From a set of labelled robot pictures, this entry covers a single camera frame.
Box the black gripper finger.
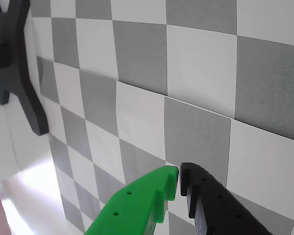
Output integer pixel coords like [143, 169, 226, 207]
[177, 162, 273, 235]

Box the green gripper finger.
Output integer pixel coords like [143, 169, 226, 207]
[84, 165, 179, 235]

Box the grey white checkerboard mat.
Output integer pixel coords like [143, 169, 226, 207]
[30, 0, 294, 235]

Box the black X-shaped stand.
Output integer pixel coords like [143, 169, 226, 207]
[0, 0, 50, 137]

